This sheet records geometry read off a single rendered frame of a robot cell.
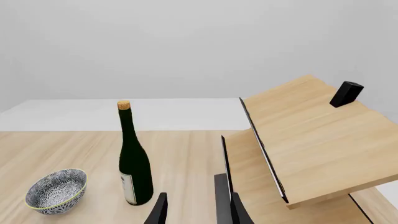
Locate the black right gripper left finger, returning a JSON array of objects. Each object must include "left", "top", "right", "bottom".
[{"left": 144, "top": 192, "right": 169, "bottom": 224}]

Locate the pale wooden cabinet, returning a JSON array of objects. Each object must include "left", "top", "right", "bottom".
[{"left": 238, "top": 73, "right": 398, "bottom": 224}]

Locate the pale wooden drawer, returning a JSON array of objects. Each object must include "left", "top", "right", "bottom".
[{"left": 220, "top": 129, "right": 290, "bottom": 224}]

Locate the small black block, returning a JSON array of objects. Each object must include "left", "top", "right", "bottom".
[{"left": 329, "top": 80, "right": 364, "bottom": 108}]

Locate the dark green wine bottle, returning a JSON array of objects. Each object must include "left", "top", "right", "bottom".
[{"left": 116, "top": 100, "right": 154, "bottom": 207}]

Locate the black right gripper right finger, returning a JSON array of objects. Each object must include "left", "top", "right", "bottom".
[{"left": 229, "top": 192, "right": 255, "bottom": 224}]

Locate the patterned black and white bowl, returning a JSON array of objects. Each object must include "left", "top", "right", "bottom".
[{"left": 25, "top": 168, "right": 88, "bottom": 216}]

